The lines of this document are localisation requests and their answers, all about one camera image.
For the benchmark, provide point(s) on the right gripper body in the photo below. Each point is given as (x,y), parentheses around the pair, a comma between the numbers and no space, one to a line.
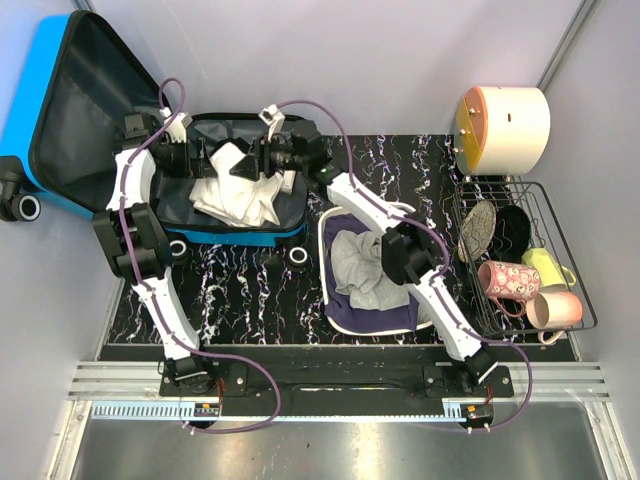
(275,158)

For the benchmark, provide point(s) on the black bowl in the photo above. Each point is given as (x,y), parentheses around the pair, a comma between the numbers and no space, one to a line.
(511,235)

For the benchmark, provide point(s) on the aluminium rail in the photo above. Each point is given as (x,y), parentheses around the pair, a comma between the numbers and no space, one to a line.
(140,381)

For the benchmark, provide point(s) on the white plastic basin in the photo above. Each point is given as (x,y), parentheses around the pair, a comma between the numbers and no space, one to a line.
(330,280)

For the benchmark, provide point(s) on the blue fish-print suitcase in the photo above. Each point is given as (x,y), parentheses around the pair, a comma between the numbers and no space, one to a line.
(67,120)

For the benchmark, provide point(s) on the detached black white wheel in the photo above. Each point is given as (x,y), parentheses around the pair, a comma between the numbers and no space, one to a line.
(297,258)

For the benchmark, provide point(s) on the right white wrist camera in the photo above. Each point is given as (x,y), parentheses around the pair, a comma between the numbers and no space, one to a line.
(274,119)

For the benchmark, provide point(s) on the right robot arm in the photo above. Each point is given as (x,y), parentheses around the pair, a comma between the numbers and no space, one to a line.
(412,255)

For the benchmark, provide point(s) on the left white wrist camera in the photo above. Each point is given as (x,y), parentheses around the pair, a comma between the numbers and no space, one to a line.
(176,125)

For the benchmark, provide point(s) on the pink patterned mug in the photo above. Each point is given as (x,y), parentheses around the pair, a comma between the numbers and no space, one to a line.
(508,281)

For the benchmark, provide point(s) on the purple cloth garment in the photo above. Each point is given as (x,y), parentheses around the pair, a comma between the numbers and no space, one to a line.
(370,317)

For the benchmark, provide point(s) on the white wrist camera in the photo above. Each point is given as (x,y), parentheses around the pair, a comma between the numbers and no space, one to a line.
(176,125)
(274,119)

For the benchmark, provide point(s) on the yellow-green mug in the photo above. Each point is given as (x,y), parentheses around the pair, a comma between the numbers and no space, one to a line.
(552,273)

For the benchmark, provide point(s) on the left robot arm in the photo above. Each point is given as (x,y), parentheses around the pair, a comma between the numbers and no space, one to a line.
(138,250)

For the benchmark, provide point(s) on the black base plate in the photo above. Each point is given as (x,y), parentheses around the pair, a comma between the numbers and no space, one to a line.
(432,380)

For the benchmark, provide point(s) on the cream cylindrical drawer box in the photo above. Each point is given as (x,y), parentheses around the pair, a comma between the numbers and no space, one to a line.
(501,131)

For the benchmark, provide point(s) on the white rectangular tube box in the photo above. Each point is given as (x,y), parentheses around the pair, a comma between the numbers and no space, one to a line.
(288,181)

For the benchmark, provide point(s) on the white fluffy towel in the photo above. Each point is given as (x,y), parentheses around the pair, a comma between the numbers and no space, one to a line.
(236,201)

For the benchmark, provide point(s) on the grey cloth garment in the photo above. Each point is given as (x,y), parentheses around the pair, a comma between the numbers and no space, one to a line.
(359,275)

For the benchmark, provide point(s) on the grey speckled plate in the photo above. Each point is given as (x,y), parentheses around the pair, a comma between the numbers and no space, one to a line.
(477,232)

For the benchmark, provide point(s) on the peach gradient mug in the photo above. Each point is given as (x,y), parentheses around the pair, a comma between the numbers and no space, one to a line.
(551,313)

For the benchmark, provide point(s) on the black wire dish rack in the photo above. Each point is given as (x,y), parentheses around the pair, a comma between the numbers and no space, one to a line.
(545,233)

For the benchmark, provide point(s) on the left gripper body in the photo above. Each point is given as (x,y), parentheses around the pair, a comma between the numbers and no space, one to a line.
(175,159)

